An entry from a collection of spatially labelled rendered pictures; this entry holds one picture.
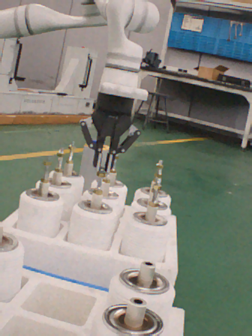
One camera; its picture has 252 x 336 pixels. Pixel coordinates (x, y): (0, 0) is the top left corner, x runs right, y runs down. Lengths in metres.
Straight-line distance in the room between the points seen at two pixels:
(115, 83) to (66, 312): 0.44
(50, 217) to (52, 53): 6.52
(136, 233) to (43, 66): 6.67
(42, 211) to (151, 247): 0.24
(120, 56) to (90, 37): 6.13
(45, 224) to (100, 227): 0.12
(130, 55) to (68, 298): 0.47
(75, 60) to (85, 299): 4.07
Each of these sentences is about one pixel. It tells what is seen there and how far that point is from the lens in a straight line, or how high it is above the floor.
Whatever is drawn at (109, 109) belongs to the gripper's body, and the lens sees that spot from 0.84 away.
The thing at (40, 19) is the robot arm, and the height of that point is 0.65.
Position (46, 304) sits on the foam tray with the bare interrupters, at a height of 0.14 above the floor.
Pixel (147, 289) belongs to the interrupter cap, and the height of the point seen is 0.25.
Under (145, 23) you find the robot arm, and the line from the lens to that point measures 0.85.
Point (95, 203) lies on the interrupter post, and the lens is 0.90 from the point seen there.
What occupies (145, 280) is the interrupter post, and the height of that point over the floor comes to 0.26.
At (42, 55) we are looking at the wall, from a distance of 7.49.
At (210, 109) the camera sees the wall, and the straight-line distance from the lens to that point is 6.00.
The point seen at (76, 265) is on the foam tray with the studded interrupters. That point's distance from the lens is 0.88.
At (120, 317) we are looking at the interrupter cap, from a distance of 0.52.
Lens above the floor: 0.52
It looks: 11 degrees down
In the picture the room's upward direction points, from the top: 11 degrees clockwise
